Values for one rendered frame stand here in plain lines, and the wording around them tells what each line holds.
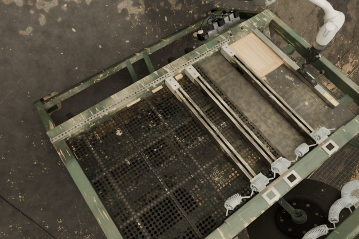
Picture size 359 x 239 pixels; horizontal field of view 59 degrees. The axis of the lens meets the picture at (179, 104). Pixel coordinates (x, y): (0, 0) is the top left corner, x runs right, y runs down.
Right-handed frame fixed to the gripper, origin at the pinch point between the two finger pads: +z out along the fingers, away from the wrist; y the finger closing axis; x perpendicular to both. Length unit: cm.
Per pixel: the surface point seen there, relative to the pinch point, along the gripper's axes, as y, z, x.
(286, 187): -60, 6, 83
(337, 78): -20.7, 14.1, -20.9
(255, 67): 26.7, 14.9, 27.4
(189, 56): 65, 12, 67
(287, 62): 13.7, 12.6, 3.0
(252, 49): 41.7, 14.9, 16.0
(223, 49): 54, 9, 40
